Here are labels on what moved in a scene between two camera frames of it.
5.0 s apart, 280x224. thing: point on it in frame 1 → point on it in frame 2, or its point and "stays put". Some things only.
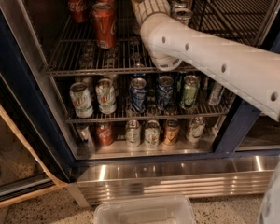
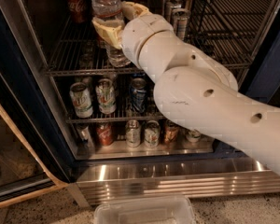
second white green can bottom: x=152 y=133 stays put
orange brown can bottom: x=172 y=132 stays put
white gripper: x=153 y=7 → x=139 y=35
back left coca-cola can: x=77 y=3 stays put
